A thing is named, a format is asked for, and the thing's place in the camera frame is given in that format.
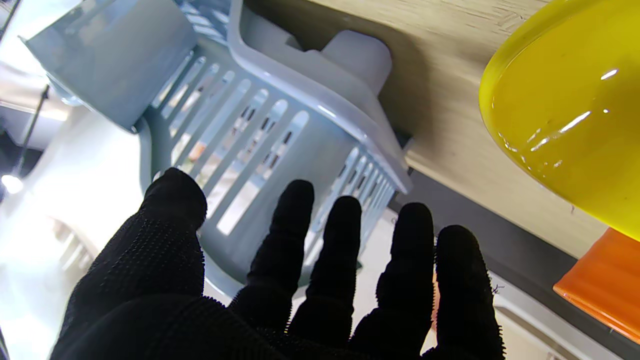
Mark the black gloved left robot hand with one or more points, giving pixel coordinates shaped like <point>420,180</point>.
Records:
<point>150,280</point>

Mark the yellow plastic plate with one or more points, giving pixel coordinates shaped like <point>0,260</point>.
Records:
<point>575,110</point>

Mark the light blue plastic dish basket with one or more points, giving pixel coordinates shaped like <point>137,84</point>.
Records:
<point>320,160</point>

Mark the orange plastic cup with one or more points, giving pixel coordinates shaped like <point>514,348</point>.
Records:
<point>605,285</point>

